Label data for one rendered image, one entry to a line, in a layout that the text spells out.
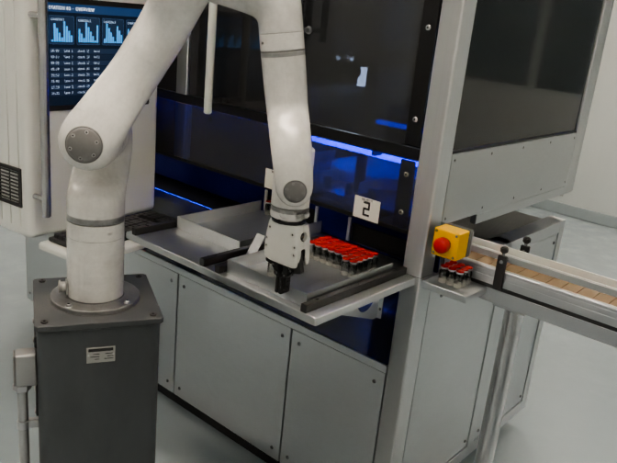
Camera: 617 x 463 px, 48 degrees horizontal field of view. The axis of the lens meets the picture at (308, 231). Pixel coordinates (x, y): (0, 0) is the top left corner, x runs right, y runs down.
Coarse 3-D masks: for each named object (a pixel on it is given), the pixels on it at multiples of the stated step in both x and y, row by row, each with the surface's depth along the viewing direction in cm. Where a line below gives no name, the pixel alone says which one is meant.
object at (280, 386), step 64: (128, 256) 264; (192, 320) 244; (256, 320) 222; (448, 320) 198; (192, 384) 251; (256, 384) 227; (320, 384) 208; (384, 384) 192; (448, 384) 211; (512, 384) 258; (320, 448) 212; (448, 448) 226
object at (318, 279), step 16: (240, 256) 171; (256, 256) 176; (240, 272) 166; (256, 272) 162; (304, 272) 174; (320, 272) 175; (336, 272) 176; (368, 272) 170; (272, 288) 160; (304, 288) 164; (320, 288) 156; (336, 288) 161
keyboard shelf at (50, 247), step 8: (56, 232) 208; (48, 240) 200; (128, 240) 207; (40, 248) 198; (48, 248) 196; (56, 248) 195; (64, 248) 195; (128, 248) 201; (136, 248) 204; (64, 256) 192
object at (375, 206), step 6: (354, 198) 187; (360, 198) 186; (366, 198) 184; (354, 204) 187; (360, 204) 186; (366, 204) 185; (372, 204) 183; (378, 204) 182; (354, 210) 188; (360, 210) 186; (366, 210) 185; (372, 210) 184; (378, 210) 182; (354, 216) 188; (360, 216) 187; (372, 216) 184; (378, 216) 183
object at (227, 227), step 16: (224, 208) 210; (240, 208) 216; (256, 208) 221; (192, 224) 194; (208, 224) 204; (224, 224) 205; (240, 224) 206; (256, 224) 208; (320, 224) 207; (208, 240) 190; (224, 240) 186; (240, 240) 193
